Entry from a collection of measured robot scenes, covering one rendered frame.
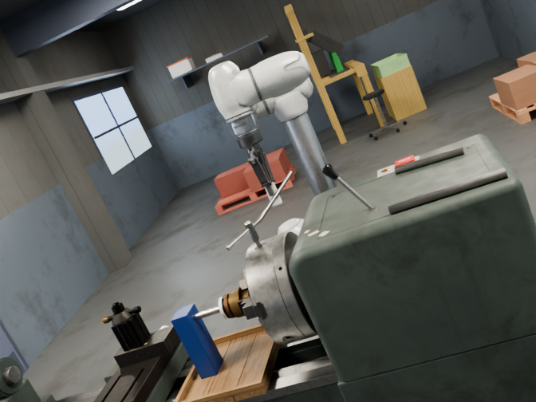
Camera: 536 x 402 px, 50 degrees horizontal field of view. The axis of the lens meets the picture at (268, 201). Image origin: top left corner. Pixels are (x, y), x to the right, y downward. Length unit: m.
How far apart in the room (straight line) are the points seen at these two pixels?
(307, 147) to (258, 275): 0.78
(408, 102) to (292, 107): 6.84
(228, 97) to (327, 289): 0.61
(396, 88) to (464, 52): 2.42
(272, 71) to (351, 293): 0.66
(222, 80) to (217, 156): 9.53
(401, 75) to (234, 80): 7.36
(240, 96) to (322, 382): 0.84
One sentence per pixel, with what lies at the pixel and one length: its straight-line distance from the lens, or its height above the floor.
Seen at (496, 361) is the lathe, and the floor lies 0.81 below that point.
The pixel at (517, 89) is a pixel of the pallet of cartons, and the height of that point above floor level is 0.35.
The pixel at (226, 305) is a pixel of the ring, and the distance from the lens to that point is 1.79.
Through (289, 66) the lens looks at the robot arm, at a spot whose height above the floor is 1.67.
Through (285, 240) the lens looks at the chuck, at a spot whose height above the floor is 1.23.
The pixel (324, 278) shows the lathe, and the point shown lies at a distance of 1.48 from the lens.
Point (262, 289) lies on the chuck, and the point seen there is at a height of 1.16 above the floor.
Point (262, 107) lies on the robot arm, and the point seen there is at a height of 1.55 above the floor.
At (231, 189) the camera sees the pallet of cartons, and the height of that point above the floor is 0.19.
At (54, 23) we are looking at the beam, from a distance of 7.44.
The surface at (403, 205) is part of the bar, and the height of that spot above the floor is 1.27.
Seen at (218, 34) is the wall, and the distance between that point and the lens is 10.94.
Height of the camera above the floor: 1.73
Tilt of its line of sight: 13 degrees down
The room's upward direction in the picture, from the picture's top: 24 degrees counter-clockwise
